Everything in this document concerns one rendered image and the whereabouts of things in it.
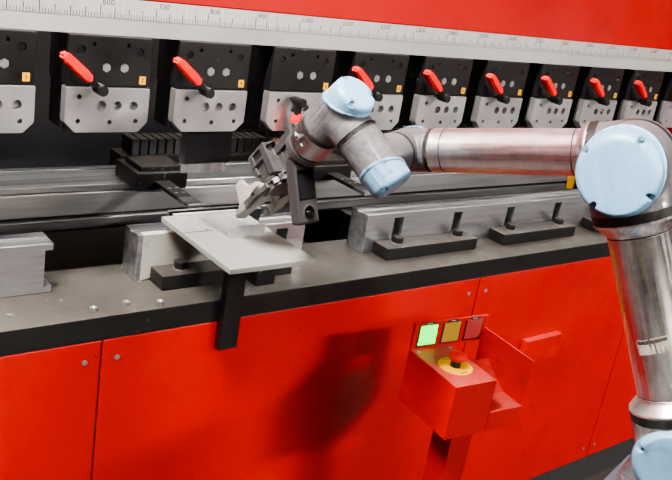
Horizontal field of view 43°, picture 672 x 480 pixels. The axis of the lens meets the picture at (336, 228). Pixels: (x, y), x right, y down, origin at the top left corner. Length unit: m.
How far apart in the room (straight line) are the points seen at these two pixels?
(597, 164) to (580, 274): 1.27
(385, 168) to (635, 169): 0.38
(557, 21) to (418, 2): 0.47
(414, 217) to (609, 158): 0.93
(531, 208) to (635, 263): 1.15
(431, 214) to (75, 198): 0.83
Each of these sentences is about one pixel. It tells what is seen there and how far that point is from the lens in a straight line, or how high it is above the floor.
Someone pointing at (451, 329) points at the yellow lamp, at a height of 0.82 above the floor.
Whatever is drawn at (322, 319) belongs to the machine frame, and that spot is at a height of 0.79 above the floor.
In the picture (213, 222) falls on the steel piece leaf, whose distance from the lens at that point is 1.65.
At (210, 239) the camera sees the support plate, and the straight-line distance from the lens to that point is 1.57.
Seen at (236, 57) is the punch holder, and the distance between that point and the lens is 1.61.
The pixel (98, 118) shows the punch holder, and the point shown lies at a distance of 1.51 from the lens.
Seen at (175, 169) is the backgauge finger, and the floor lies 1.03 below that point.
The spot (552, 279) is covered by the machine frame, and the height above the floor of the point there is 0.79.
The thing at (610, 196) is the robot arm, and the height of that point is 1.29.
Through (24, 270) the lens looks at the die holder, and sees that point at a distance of 1.58.
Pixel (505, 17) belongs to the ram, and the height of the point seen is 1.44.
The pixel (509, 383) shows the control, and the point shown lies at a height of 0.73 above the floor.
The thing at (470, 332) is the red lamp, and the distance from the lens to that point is 1.86.
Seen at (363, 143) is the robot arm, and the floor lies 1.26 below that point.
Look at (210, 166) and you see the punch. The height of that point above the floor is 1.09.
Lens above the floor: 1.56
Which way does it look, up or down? 19 degrees down
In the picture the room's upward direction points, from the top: 10 degrees clockwise
